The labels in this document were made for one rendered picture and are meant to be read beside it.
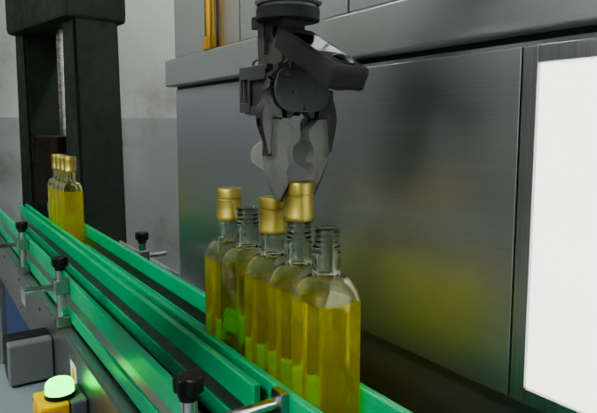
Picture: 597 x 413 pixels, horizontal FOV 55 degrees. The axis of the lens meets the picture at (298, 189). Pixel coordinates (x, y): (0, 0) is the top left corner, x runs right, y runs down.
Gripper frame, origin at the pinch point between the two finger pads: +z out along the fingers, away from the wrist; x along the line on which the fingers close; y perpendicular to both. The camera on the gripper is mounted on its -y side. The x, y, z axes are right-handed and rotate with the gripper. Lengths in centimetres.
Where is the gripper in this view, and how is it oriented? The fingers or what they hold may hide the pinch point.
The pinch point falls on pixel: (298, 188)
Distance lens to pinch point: 65.0
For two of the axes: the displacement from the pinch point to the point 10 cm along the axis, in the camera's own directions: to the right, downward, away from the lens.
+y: -5.6, -0.9, 8.2
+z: 0.0, 9.9, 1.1
